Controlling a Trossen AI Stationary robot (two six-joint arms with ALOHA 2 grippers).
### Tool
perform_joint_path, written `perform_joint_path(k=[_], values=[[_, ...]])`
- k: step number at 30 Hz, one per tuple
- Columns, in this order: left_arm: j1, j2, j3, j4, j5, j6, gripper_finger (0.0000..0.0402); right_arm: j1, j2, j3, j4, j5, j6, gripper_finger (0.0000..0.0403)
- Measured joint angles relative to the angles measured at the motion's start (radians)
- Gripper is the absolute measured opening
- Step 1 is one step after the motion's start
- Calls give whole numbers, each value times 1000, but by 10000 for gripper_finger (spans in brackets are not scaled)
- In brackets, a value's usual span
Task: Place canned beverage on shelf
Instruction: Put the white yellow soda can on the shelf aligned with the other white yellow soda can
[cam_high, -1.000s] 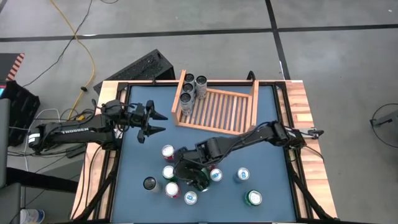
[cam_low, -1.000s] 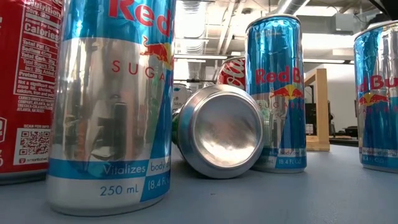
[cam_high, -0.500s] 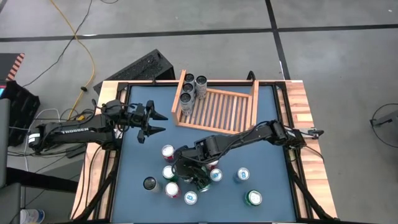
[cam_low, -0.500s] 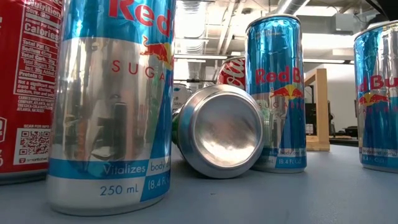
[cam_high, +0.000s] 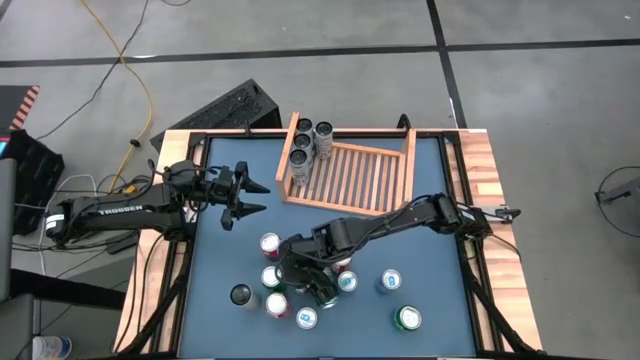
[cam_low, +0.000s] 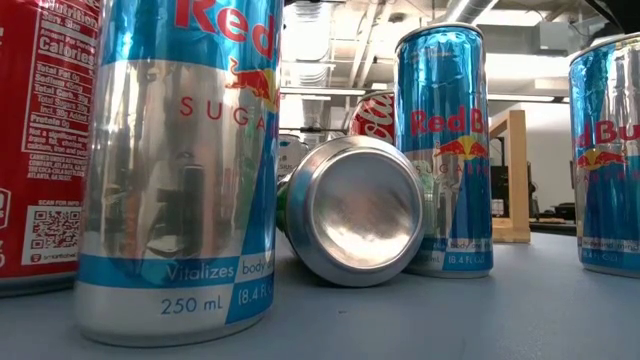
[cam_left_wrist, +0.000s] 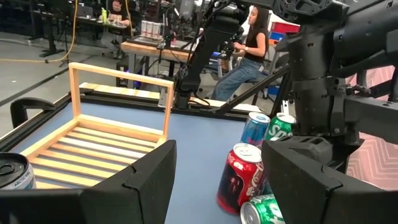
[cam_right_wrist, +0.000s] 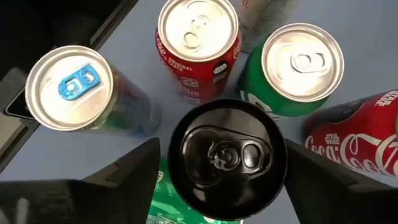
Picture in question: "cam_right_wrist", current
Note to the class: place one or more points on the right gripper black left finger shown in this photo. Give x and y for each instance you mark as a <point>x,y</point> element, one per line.
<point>77,202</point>

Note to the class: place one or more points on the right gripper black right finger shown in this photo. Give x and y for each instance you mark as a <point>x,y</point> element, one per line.
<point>342,205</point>

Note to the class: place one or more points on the red Coca-Cola can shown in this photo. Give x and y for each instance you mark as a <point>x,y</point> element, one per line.
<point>199,28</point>
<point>357,143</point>

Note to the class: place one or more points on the green Sprite can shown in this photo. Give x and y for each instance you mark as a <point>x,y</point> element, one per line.
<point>303,62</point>
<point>168,202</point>

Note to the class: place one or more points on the white can with black lid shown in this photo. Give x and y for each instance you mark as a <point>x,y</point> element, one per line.
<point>227,155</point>
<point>264,18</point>

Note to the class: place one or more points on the blue silver Red Bull can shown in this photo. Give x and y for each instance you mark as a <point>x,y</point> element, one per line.
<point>68,87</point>

